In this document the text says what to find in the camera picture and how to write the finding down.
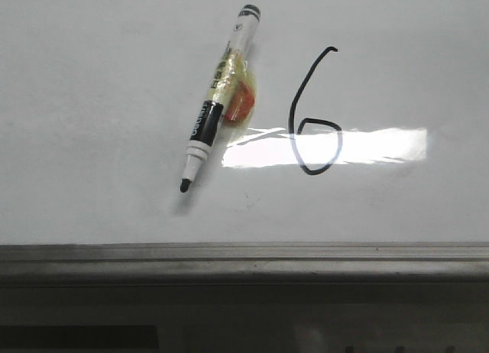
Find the black and white whiteboard marker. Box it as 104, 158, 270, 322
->
180, 4, 261, 193

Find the white whiteboard with aluminium frame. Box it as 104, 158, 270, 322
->
1, 0, 488, 287

